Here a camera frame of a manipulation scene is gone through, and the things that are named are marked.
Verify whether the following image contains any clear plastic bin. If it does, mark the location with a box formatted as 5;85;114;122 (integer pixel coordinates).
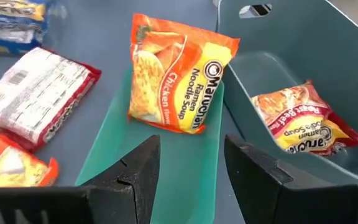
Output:
0;0;70;57

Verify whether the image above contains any red beef ramen packet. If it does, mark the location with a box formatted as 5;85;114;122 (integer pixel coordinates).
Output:
250;79;358;157
0;46;103;154

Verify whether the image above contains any orange chicken ramen packet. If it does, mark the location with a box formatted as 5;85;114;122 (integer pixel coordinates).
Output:
127;12;241;135
0;119;59;189

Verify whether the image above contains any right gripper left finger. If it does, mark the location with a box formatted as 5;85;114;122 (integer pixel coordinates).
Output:
85;134;161;224

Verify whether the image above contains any green plastic tray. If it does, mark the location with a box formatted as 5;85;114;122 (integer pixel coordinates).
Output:
75;67;226;224

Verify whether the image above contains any dark teal plastic bin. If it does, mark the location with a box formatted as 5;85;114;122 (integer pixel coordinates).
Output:
216;0;358;187

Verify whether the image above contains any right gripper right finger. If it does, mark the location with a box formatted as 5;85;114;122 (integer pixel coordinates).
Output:
224;134;293;224

